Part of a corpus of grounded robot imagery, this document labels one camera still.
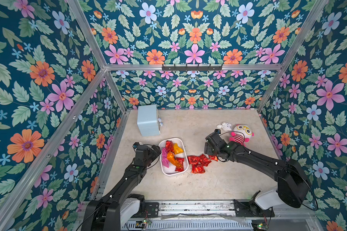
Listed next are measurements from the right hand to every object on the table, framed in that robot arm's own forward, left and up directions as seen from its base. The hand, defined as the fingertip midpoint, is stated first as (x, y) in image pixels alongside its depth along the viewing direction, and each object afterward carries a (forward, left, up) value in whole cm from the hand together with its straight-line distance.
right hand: (209, 147), depth 87 cm
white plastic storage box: (-12, +24, -8) cm, 28 cm away
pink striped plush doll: (+13, -23, -3) cm, 27 cm away
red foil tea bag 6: (-4, -3, -5) cm, 7 cm away
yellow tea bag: (+1, +21, -4) cm, 21 cm away
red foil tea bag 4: (-5, +3, -8) cm, 10 cm away
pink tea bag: (-7, +28, -3) cm, 28 cm away
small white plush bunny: (+21, -14, -6) cm, 26 cm away
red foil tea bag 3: (-11, +7, -7) cm, 15 cm away
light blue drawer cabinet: (+16, +40, +7) cm, 43 cm away
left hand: (-2, +32, -1) cm, 32 cm away
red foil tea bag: (+2, +25, -3) cm, 26 cm away
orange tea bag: (-7, +23, -2) cm, 24 cm away
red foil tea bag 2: (-7, +17, -5) cm, 19 cm away
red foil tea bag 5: (-5, +10, -7) cm, 13 cm away
